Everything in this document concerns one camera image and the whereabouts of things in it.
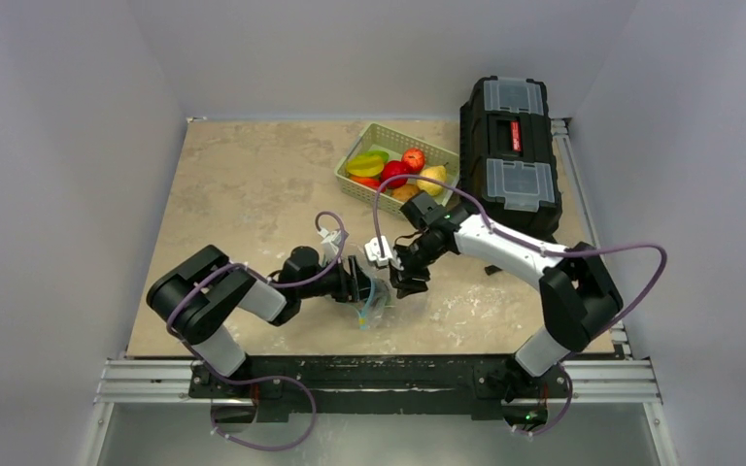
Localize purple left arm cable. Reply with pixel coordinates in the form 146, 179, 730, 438
165, 211, 350, 387

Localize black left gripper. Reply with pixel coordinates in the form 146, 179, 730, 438
297, 254, 383, 302

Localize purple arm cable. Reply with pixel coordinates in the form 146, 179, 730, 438
372, 174, 669, 336
165, 211, 350, 387

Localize red orange fake tomato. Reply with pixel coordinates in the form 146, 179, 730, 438
350, 176, 381, 190

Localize green perforated plastic basket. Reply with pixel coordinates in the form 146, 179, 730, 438
334, 123, 460, 215

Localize red fake apple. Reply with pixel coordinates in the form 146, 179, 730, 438
379, 160, 410, 189

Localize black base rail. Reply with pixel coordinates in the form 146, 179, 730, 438
188, 354, 570, 427

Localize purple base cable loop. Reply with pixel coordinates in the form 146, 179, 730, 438
210, 376, 319, 452

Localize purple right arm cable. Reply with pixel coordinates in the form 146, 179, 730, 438
372, 174, 669, 336

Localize brown fake potato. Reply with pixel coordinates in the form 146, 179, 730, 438
390, 183, 421, 203

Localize clear zip bag blue seal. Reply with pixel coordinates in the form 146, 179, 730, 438
348, 259, 394, 330

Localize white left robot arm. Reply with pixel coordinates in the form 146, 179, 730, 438
145, 245, 388, 397

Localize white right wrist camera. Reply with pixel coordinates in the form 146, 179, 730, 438
363, 236, 402, 270

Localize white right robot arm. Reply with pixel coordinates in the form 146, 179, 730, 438
368, 192, 624, 395

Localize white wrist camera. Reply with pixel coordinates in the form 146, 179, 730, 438
363, 236, 402, 270
318, 228, 347, 267

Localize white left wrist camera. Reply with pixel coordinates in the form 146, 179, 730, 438
318, 228, 347, 267

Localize yellow fake lemon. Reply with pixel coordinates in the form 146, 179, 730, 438
416, 165, 447, 196

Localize green yellow fake mango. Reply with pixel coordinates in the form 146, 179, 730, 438
345, 153, 385, 178

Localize black toolbox clear lids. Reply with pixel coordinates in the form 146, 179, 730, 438
458, 76, 562, 240

